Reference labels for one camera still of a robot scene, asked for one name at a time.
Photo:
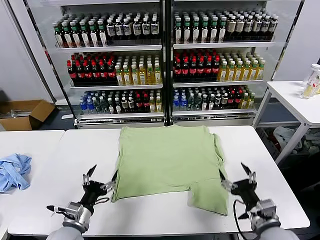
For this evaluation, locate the dark bottle beige label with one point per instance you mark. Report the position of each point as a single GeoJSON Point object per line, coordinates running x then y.
{"type": "Point", "coordinates": [257, 27]}
{"type": "Point", "coordinates": [248, 27]}
{"type": "Point", "coordinates": [231, 27]}
{"type": "Point", "coordinates": [240, 27]}
{"type": "Point", "coordinates": [274, 26]}
{"type": "Point", "coordinates": [266, 27]}

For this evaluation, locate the clear green tinted bottle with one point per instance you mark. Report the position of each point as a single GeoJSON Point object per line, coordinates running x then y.
{"type": "Point", "coordinates": [104, 106]}
{"type": "Point", "coordinates": [198, 102]}
{"type": "Point", "coordinates": [191, 102]}
{"type": "Point", "coordinates": [97, 106]}

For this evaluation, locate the yellow tea bottle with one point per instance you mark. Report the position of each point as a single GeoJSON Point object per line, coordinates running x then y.
{"type": "Point", "coordinates": [152, 105]}
{"type": "Point", "coordinates": [230, 71]}
{"type": "Point", "coordinates": [150, 74]}
{"type": "Point", "coordinates": [142, 75]}
{"type": "Point", "coordinates": [251, 100]}
{"type": "Point", "coordinates": [260, 70]}
{"type": "Point", "coordinates": [222, 72]}
{"type": "Point", "coordinates": [119, 76]}
{"type": "Point", "coordinates": [158, 104]}
{"type": "Point", "coordinates": [245, 71]}
{"type": "Point", "coordinates": [253, 71]}
{"type": "Point", "coordinates": [127, 75]}
{"type": "Point", "coordinates": [158, 74]}
{"type": "Point", "coordinates": [134, 75]}
{"type": "Point", "coordinates": [244, 101]}
{"type": "Point", "coordinates": [238, 71]}

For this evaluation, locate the small dark tea bottle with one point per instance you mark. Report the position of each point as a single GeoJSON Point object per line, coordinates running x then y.
{"type": "Point", "coordinates": [117, 105]}
{"type": "Point", "coordinates": [211, 102]}
{"type": "Point", "coordinates": [131, 105]}
{"type": "Point", "coordinates": [124, 105]}
{"type": "Point", "coordinates": [224, 101]}
{"type": "Point", "coordinates": [205, 103]}
{"type": "Point", "coordinates": [218, 101]}
{"type": "Point", "coordinates": [110, 106]}

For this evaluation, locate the dark bottle blue white label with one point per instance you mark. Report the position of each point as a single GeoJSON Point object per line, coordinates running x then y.
{"type": "Point", "coordinates": [111, 29]}
{"type": "Point", "coordinates": [119, 29]}
{"type": "Point", "coordinates": [146, 27]}
{"type": "Point", "coordinates": [154, 26]}
{"type": "Point", "coordinates": [127, 28]}
{"type": "Point", "coordinates": [137, 28]}

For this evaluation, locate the white crumpled cloth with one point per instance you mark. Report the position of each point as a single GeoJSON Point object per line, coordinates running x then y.
{"type": "Point", "coordinates": [285, 136]}

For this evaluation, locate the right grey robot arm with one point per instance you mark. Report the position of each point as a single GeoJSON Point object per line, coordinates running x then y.
{"type": "Point", "coordinates": [270, 231]}

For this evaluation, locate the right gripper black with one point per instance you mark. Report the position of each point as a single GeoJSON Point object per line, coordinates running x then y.
{"type": "Point", "coordinates": [246, 193]}

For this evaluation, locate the bundle of metal rods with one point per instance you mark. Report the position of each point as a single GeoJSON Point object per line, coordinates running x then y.
{"type": "Point", "coordinates": [15, 113]}

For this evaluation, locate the flat white floor object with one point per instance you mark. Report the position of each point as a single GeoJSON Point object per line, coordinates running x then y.
{"type": "Point", "coordinates": [66, 116]}

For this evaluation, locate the green polo shirt with print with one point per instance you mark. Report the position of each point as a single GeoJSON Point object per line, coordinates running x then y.
{"type": "Point", "coordinates": [162, 160]}

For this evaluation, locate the clear bottle with red print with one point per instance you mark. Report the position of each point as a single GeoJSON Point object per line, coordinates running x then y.
{"type": "Point", "coordinates": [318, 85]}

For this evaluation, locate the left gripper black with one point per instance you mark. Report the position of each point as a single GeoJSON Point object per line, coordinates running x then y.
{"type": "Point", "coordinates": [92, 191]}

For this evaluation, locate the light blue crumpled cloth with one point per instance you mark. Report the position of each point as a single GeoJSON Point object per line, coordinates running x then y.
{"type": "Point", "coordinates": [15, 172]}

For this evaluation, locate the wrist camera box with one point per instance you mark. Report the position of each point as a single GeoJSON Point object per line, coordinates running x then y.
{"type": "Point", "coordinates": [75, 210]}
{"type": "Point", "coordinates": [266, 207]}

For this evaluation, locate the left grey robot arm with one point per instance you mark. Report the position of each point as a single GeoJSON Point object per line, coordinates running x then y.
{"type": "Point", "coordinates": [72, 226]}

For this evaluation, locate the pile of mixed clothes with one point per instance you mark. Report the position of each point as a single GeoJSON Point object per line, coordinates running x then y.
{"type": "Point", "coordinates": [311, 147]}

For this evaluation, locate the open brown cardboard box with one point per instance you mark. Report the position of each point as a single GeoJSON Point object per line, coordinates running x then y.
{"type": "Point", "coordinates": [15, 123]}

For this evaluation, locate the white beverage display cabinet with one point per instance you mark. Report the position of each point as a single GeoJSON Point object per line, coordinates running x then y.
{"type": "Point", "coordinates": [212, 121]}
{"type": "Point", "coordinates": [112, 123]}

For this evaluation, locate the green cap dark drink bottle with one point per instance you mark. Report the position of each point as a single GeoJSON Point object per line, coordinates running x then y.
{"type": "Point", "coordinates": [178, 30]}
{"type": "Point", "coordinates": [187, 30]}
{"type": "Point", "coordinates": [84, 34]}
{"type": "Point", "coordinates": [195, 30]}
{"type": "Point", "coordinates": [222, 29]}
{"type": "Point", "coordinates": [58, 36]}
{"type": "Point", "coordinates": [67, 35]}
{"type": "Point", "coordinates": [102, 33]}
{"type": "Point", "coordinates": [204, 30]}
{"type": "Point", "coordinates": [93, 33]}
{"type": "Point", "coordinates": [213, 29]}
{"type": "Point", "coordinates": [75, 35]}

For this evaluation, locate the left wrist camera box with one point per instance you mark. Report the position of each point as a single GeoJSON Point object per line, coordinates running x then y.
{"type": "Point", "coordinates": [75, 210]}

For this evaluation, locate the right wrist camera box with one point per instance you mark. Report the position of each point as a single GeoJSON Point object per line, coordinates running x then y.
{"type": "Point", "coordinates": [266, 207]}

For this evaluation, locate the white side table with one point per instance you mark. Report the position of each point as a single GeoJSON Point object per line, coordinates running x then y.
{"type": "Point", "coordinates": [287, 92]}

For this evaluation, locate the red cap cola bottle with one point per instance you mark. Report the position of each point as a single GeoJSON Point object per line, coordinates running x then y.
{"type": "Point", "coordinates": [95, 73]}
{"type": "Point", "coordinates": [87, 73]}
{"type": "Point", "coordinates": [185, 70]}
{"type": "Point", "coordinates": [208, 69]}
{"type": "Point", "coordinates": [138, 104]}
{"type": "Point", "coordinates": [216, 69]}
{"type": "Point", "coordinates": [111, 72]}
{"type": "Point", "coordinates": [239, 100]}
{"type": "Point", "coordinates": [103, 72]}
{"type": "Point", "coordinates": [177, 70]}
{"type": "Point", "coordinates": [231, 100]}
{"type": "Point", "coordinates": [192, 70]}
{"type": "Point", "coordinates": [200, 69]}
{"type": "Point", "coordinates": [146, 104]}
{"type": "Point", "coordinates": [79, 73]}
{"type": "Point", "coordinates": [72, 73]}

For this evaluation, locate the blue water bottle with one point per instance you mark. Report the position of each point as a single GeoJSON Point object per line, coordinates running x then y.
{"type": "Point", "coordinates": [176, 103]}
{"type": "Point", "coordinates": [82, 106]}
{"type": "Point", "coordinates": [183, 103]}
{"type": "Point", "coordinates": [90, 106]}

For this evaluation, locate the clear bottle with white cap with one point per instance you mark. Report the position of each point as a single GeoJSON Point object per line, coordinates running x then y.
{"type": "Point", "coordinates": [310, 85]}

